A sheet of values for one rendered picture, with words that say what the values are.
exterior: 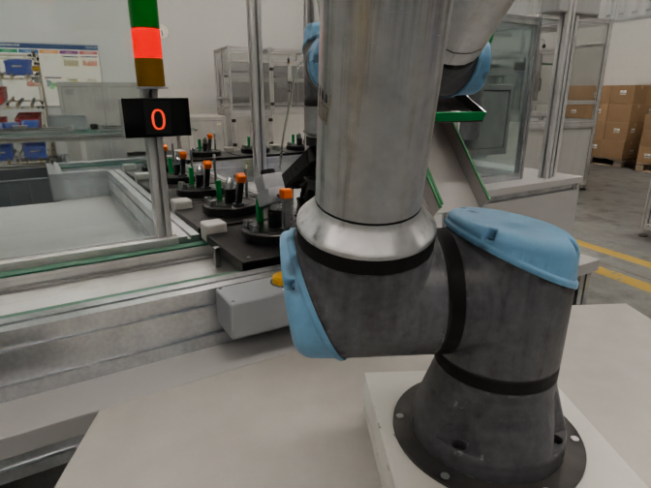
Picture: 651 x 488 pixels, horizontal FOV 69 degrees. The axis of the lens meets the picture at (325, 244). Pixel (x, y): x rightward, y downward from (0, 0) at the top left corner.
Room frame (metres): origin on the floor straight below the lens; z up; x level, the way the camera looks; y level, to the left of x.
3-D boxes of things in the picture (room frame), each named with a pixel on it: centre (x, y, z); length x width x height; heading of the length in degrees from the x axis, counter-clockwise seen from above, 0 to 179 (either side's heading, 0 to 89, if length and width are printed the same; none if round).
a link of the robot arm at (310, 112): (0.73, -0.01, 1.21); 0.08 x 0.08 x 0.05
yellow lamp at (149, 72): (0.94, 0.33, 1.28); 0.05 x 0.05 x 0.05
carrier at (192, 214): (1.16, 0.23, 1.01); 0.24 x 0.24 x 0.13; 31
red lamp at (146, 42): (0.94, 0.33, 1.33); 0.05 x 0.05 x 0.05
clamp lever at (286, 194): (0.90, 0.08, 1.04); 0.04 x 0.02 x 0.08; 31
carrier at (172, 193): (1.37, 0.36, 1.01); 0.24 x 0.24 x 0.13; 31
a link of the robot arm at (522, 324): (0.42, -0.16, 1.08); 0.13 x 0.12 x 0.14; 96
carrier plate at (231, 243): (0.94, 0.10, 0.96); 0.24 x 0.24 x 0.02; 31
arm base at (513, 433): (0.42, -0.17, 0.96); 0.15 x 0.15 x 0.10
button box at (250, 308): (0.71, 0.06, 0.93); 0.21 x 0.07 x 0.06; 121
